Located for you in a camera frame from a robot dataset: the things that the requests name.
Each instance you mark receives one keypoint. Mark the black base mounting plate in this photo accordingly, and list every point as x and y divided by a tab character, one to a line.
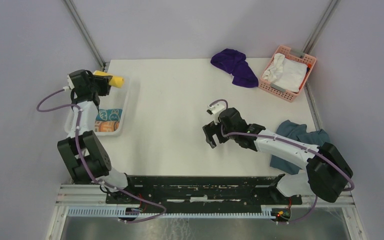
200	195

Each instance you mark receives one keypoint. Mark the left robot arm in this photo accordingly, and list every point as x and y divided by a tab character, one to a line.
85	157

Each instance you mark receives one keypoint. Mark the white plastic basket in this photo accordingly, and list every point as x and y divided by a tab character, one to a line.
119	106

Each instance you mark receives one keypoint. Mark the pink plastic basket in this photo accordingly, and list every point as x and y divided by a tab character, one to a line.
290	54

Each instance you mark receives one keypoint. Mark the white cloth in basket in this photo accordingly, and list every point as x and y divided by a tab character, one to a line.
284	73

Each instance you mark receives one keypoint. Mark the purple cloth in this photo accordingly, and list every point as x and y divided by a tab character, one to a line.
234	63

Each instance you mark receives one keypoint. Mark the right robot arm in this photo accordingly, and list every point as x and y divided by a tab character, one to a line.
325	174

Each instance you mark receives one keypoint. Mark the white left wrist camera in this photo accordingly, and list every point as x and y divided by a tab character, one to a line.
70	85

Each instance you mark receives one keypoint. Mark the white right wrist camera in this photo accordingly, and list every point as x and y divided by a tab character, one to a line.
215	110

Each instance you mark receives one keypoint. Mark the white toothed cable rail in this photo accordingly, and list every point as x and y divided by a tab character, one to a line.
126	212

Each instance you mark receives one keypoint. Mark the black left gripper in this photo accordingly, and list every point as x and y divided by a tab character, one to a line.
104	81

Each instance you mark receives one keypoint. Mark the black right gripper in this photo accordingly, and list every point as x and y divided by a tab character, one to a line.
210	129

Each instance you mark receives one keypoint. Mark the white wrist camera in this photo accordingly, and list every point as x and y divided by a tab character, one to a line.
215	110
70	85

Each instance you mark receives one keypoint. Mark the cream rabbit text towel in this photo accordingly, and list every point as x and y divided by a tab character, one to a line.
106	126

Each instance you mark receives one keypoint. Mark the yellow cloth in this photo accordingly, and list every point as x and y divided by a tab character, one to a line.
114	81

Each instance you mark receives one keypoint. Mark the teal bunny pattern towel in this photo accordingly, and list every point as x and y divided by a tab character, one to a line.
108	115

